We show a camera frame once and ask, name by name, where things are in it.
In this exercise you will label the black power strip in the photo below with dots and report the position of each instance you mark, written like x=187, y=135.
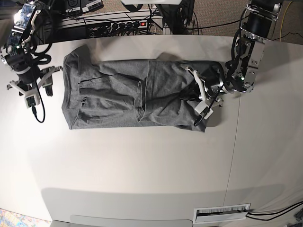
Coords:
x=109, y=29

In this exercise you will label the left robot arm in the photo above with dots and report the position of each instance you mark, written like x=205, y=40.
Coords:
x=246, y=53

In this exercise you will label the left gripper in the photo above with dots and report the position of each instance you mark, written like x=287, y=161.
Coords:
x=205, y=87

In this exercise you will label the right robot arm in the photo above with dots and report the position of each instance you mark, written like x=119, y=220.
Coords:
x=19, y=52

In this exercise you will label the white cable grommet tray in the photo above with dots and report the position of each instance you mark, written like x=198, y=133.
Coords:
x=220, y=214

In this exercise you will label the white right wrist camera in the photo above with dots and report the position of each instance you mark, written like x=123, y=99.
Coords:
x=32, y=100

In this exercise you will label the grey T-shirt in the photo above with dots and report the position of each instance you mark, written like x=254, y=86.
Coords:
x=128, y=93

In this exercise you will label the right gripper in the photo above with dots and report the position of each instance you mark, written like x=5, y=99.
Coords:
x=26, y=80

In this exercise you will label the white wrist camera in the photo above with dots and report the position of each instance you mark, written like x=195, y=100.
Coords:
x=32, y=100
x=203, y=108

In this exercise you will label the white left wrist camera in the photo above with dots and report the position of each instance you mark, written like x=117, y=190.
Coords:
x=203, y=108

